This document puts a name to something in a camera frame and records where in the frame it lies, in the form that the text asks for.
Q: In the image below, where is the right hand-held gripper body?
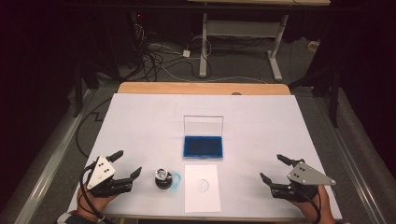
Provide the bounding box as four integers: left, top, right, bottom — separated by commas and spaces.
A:
270, 161, 337, 203

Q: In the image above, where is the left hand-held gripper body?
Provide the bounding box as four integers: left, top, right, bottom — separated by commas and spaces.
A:
81, 155, 134, 199

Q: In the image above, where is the black round stamp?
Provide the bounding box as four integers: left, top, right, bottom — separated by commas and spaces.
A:
154, 167, 174, 190

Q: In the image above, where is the blue ink pad box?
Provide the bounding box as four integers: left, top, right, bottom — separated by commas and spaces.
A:
182, 115, 225, 161

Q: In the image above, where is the person's left hand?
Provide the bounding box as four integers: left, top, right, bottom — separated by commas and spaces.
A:
76, 183, 118, 222

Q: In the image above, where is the person's right hand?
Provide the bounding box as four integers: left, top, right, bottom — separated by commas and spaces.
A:
290, 185, 337, 224

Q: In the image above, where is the large white table cover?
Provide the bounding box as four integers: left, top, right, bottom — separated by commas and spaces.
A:
66, 92, 344, 220

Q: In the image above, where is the white paper sheet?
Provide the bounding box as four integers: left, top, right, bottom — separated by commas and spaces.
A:
184, 163, 222, 215

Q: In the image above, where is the black stand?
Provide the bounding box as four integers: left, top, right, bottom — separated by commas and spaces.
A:
73, 59, 85, 119
289, 66, 342, 129

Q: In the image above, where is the wooden table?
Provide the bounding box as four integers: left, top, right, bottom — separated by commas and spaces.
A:
116, 81, 292, 96

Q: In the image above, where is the white-legged desk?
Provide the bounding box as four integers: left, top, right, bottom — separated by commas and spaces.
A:
186, 0, 332, 82

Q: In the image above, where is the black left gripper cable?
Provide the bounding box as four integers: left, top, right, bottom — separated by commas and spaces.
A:
78, 162, 116, 224

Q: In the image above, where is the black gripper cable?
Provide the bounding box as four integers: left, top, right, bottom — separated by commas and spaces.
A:
290, 186, 323, 224
78, 162, 116, 224

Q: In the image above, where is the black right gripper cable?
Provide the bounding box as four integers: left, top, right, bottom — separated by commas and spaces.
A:
290, 186, 323, 224

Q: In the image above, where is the black floor cable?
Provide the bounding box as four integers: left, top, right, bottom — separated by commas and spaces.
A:
75, 97, 113, 158

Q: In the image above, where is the metal floor rail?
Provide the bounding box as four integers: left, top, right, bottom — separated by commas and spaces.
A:
306, 92, 390, 224
12, 88, 97, 224

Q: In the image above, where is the tangle of floor cables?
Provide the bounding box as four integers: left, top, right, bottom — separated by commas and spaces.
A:
130, 21, 213, 82

